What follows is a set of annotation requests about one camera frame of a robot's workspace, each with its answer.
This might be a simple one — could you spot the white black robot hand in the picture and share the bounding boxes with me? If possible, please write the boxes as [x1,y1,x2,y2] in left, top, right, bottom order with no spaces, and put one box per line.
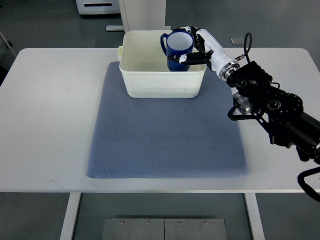
[167,26,240,81]

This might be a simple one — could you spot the blue enamel mug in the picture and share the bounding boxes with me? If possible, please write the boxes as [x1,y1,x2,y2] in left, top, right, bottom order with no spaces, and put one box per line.
[160,30,194,72]

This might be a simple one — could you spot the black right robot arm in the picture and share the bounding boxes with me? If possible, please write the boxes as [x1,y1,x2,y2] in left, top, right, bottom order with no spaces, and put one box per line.
[223,32,320,164]

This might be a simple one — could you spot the white plastic box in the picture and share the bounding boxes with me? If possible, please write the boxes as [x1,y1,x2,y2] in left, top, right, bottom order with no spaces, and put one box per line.
[118,30,207,99]

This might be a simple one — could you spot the small grey floor plate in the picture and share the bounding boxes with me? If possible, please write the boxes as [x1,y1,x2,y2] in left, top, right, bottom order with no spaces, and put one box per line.
[230,37,244,46]

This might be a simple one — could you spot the white column stand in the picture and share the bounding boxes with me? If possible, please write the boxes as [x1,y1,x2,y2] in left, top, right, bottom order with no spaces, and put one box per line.
[105,0,171,33]

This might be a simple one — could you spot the blue textured mat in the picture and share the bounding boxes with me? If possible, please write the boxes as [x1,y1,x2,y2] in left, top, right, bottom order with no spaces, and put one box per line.
[87,62,249,179]

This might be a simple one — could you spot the white machine cabinet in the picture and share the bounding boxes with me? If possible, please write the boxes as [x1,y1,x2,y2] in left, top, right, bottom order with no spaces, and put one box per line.
[75,0,120,15]

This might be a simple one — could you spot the white table right leg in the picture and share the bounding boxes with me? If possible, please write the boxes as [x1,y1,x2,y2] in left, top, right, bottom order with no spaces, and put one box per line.
[244,193,265,240]

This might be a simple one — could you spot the white table leg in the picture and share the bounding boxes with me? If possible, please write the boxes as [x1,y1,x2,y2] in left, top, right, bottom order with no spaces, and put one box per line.
[59,192,81,240]
[244,193,265,240]

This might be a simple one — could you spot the grey chair leg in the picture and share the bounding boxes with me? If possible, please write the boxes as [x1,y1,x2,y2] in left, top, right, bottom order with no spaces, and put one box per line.
[0,32,17,58]

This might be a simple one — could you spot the white table left leg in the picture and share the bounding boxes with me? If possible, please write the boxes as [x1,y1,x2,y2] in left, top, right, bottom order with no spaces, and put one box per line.
[59,192,81,240]

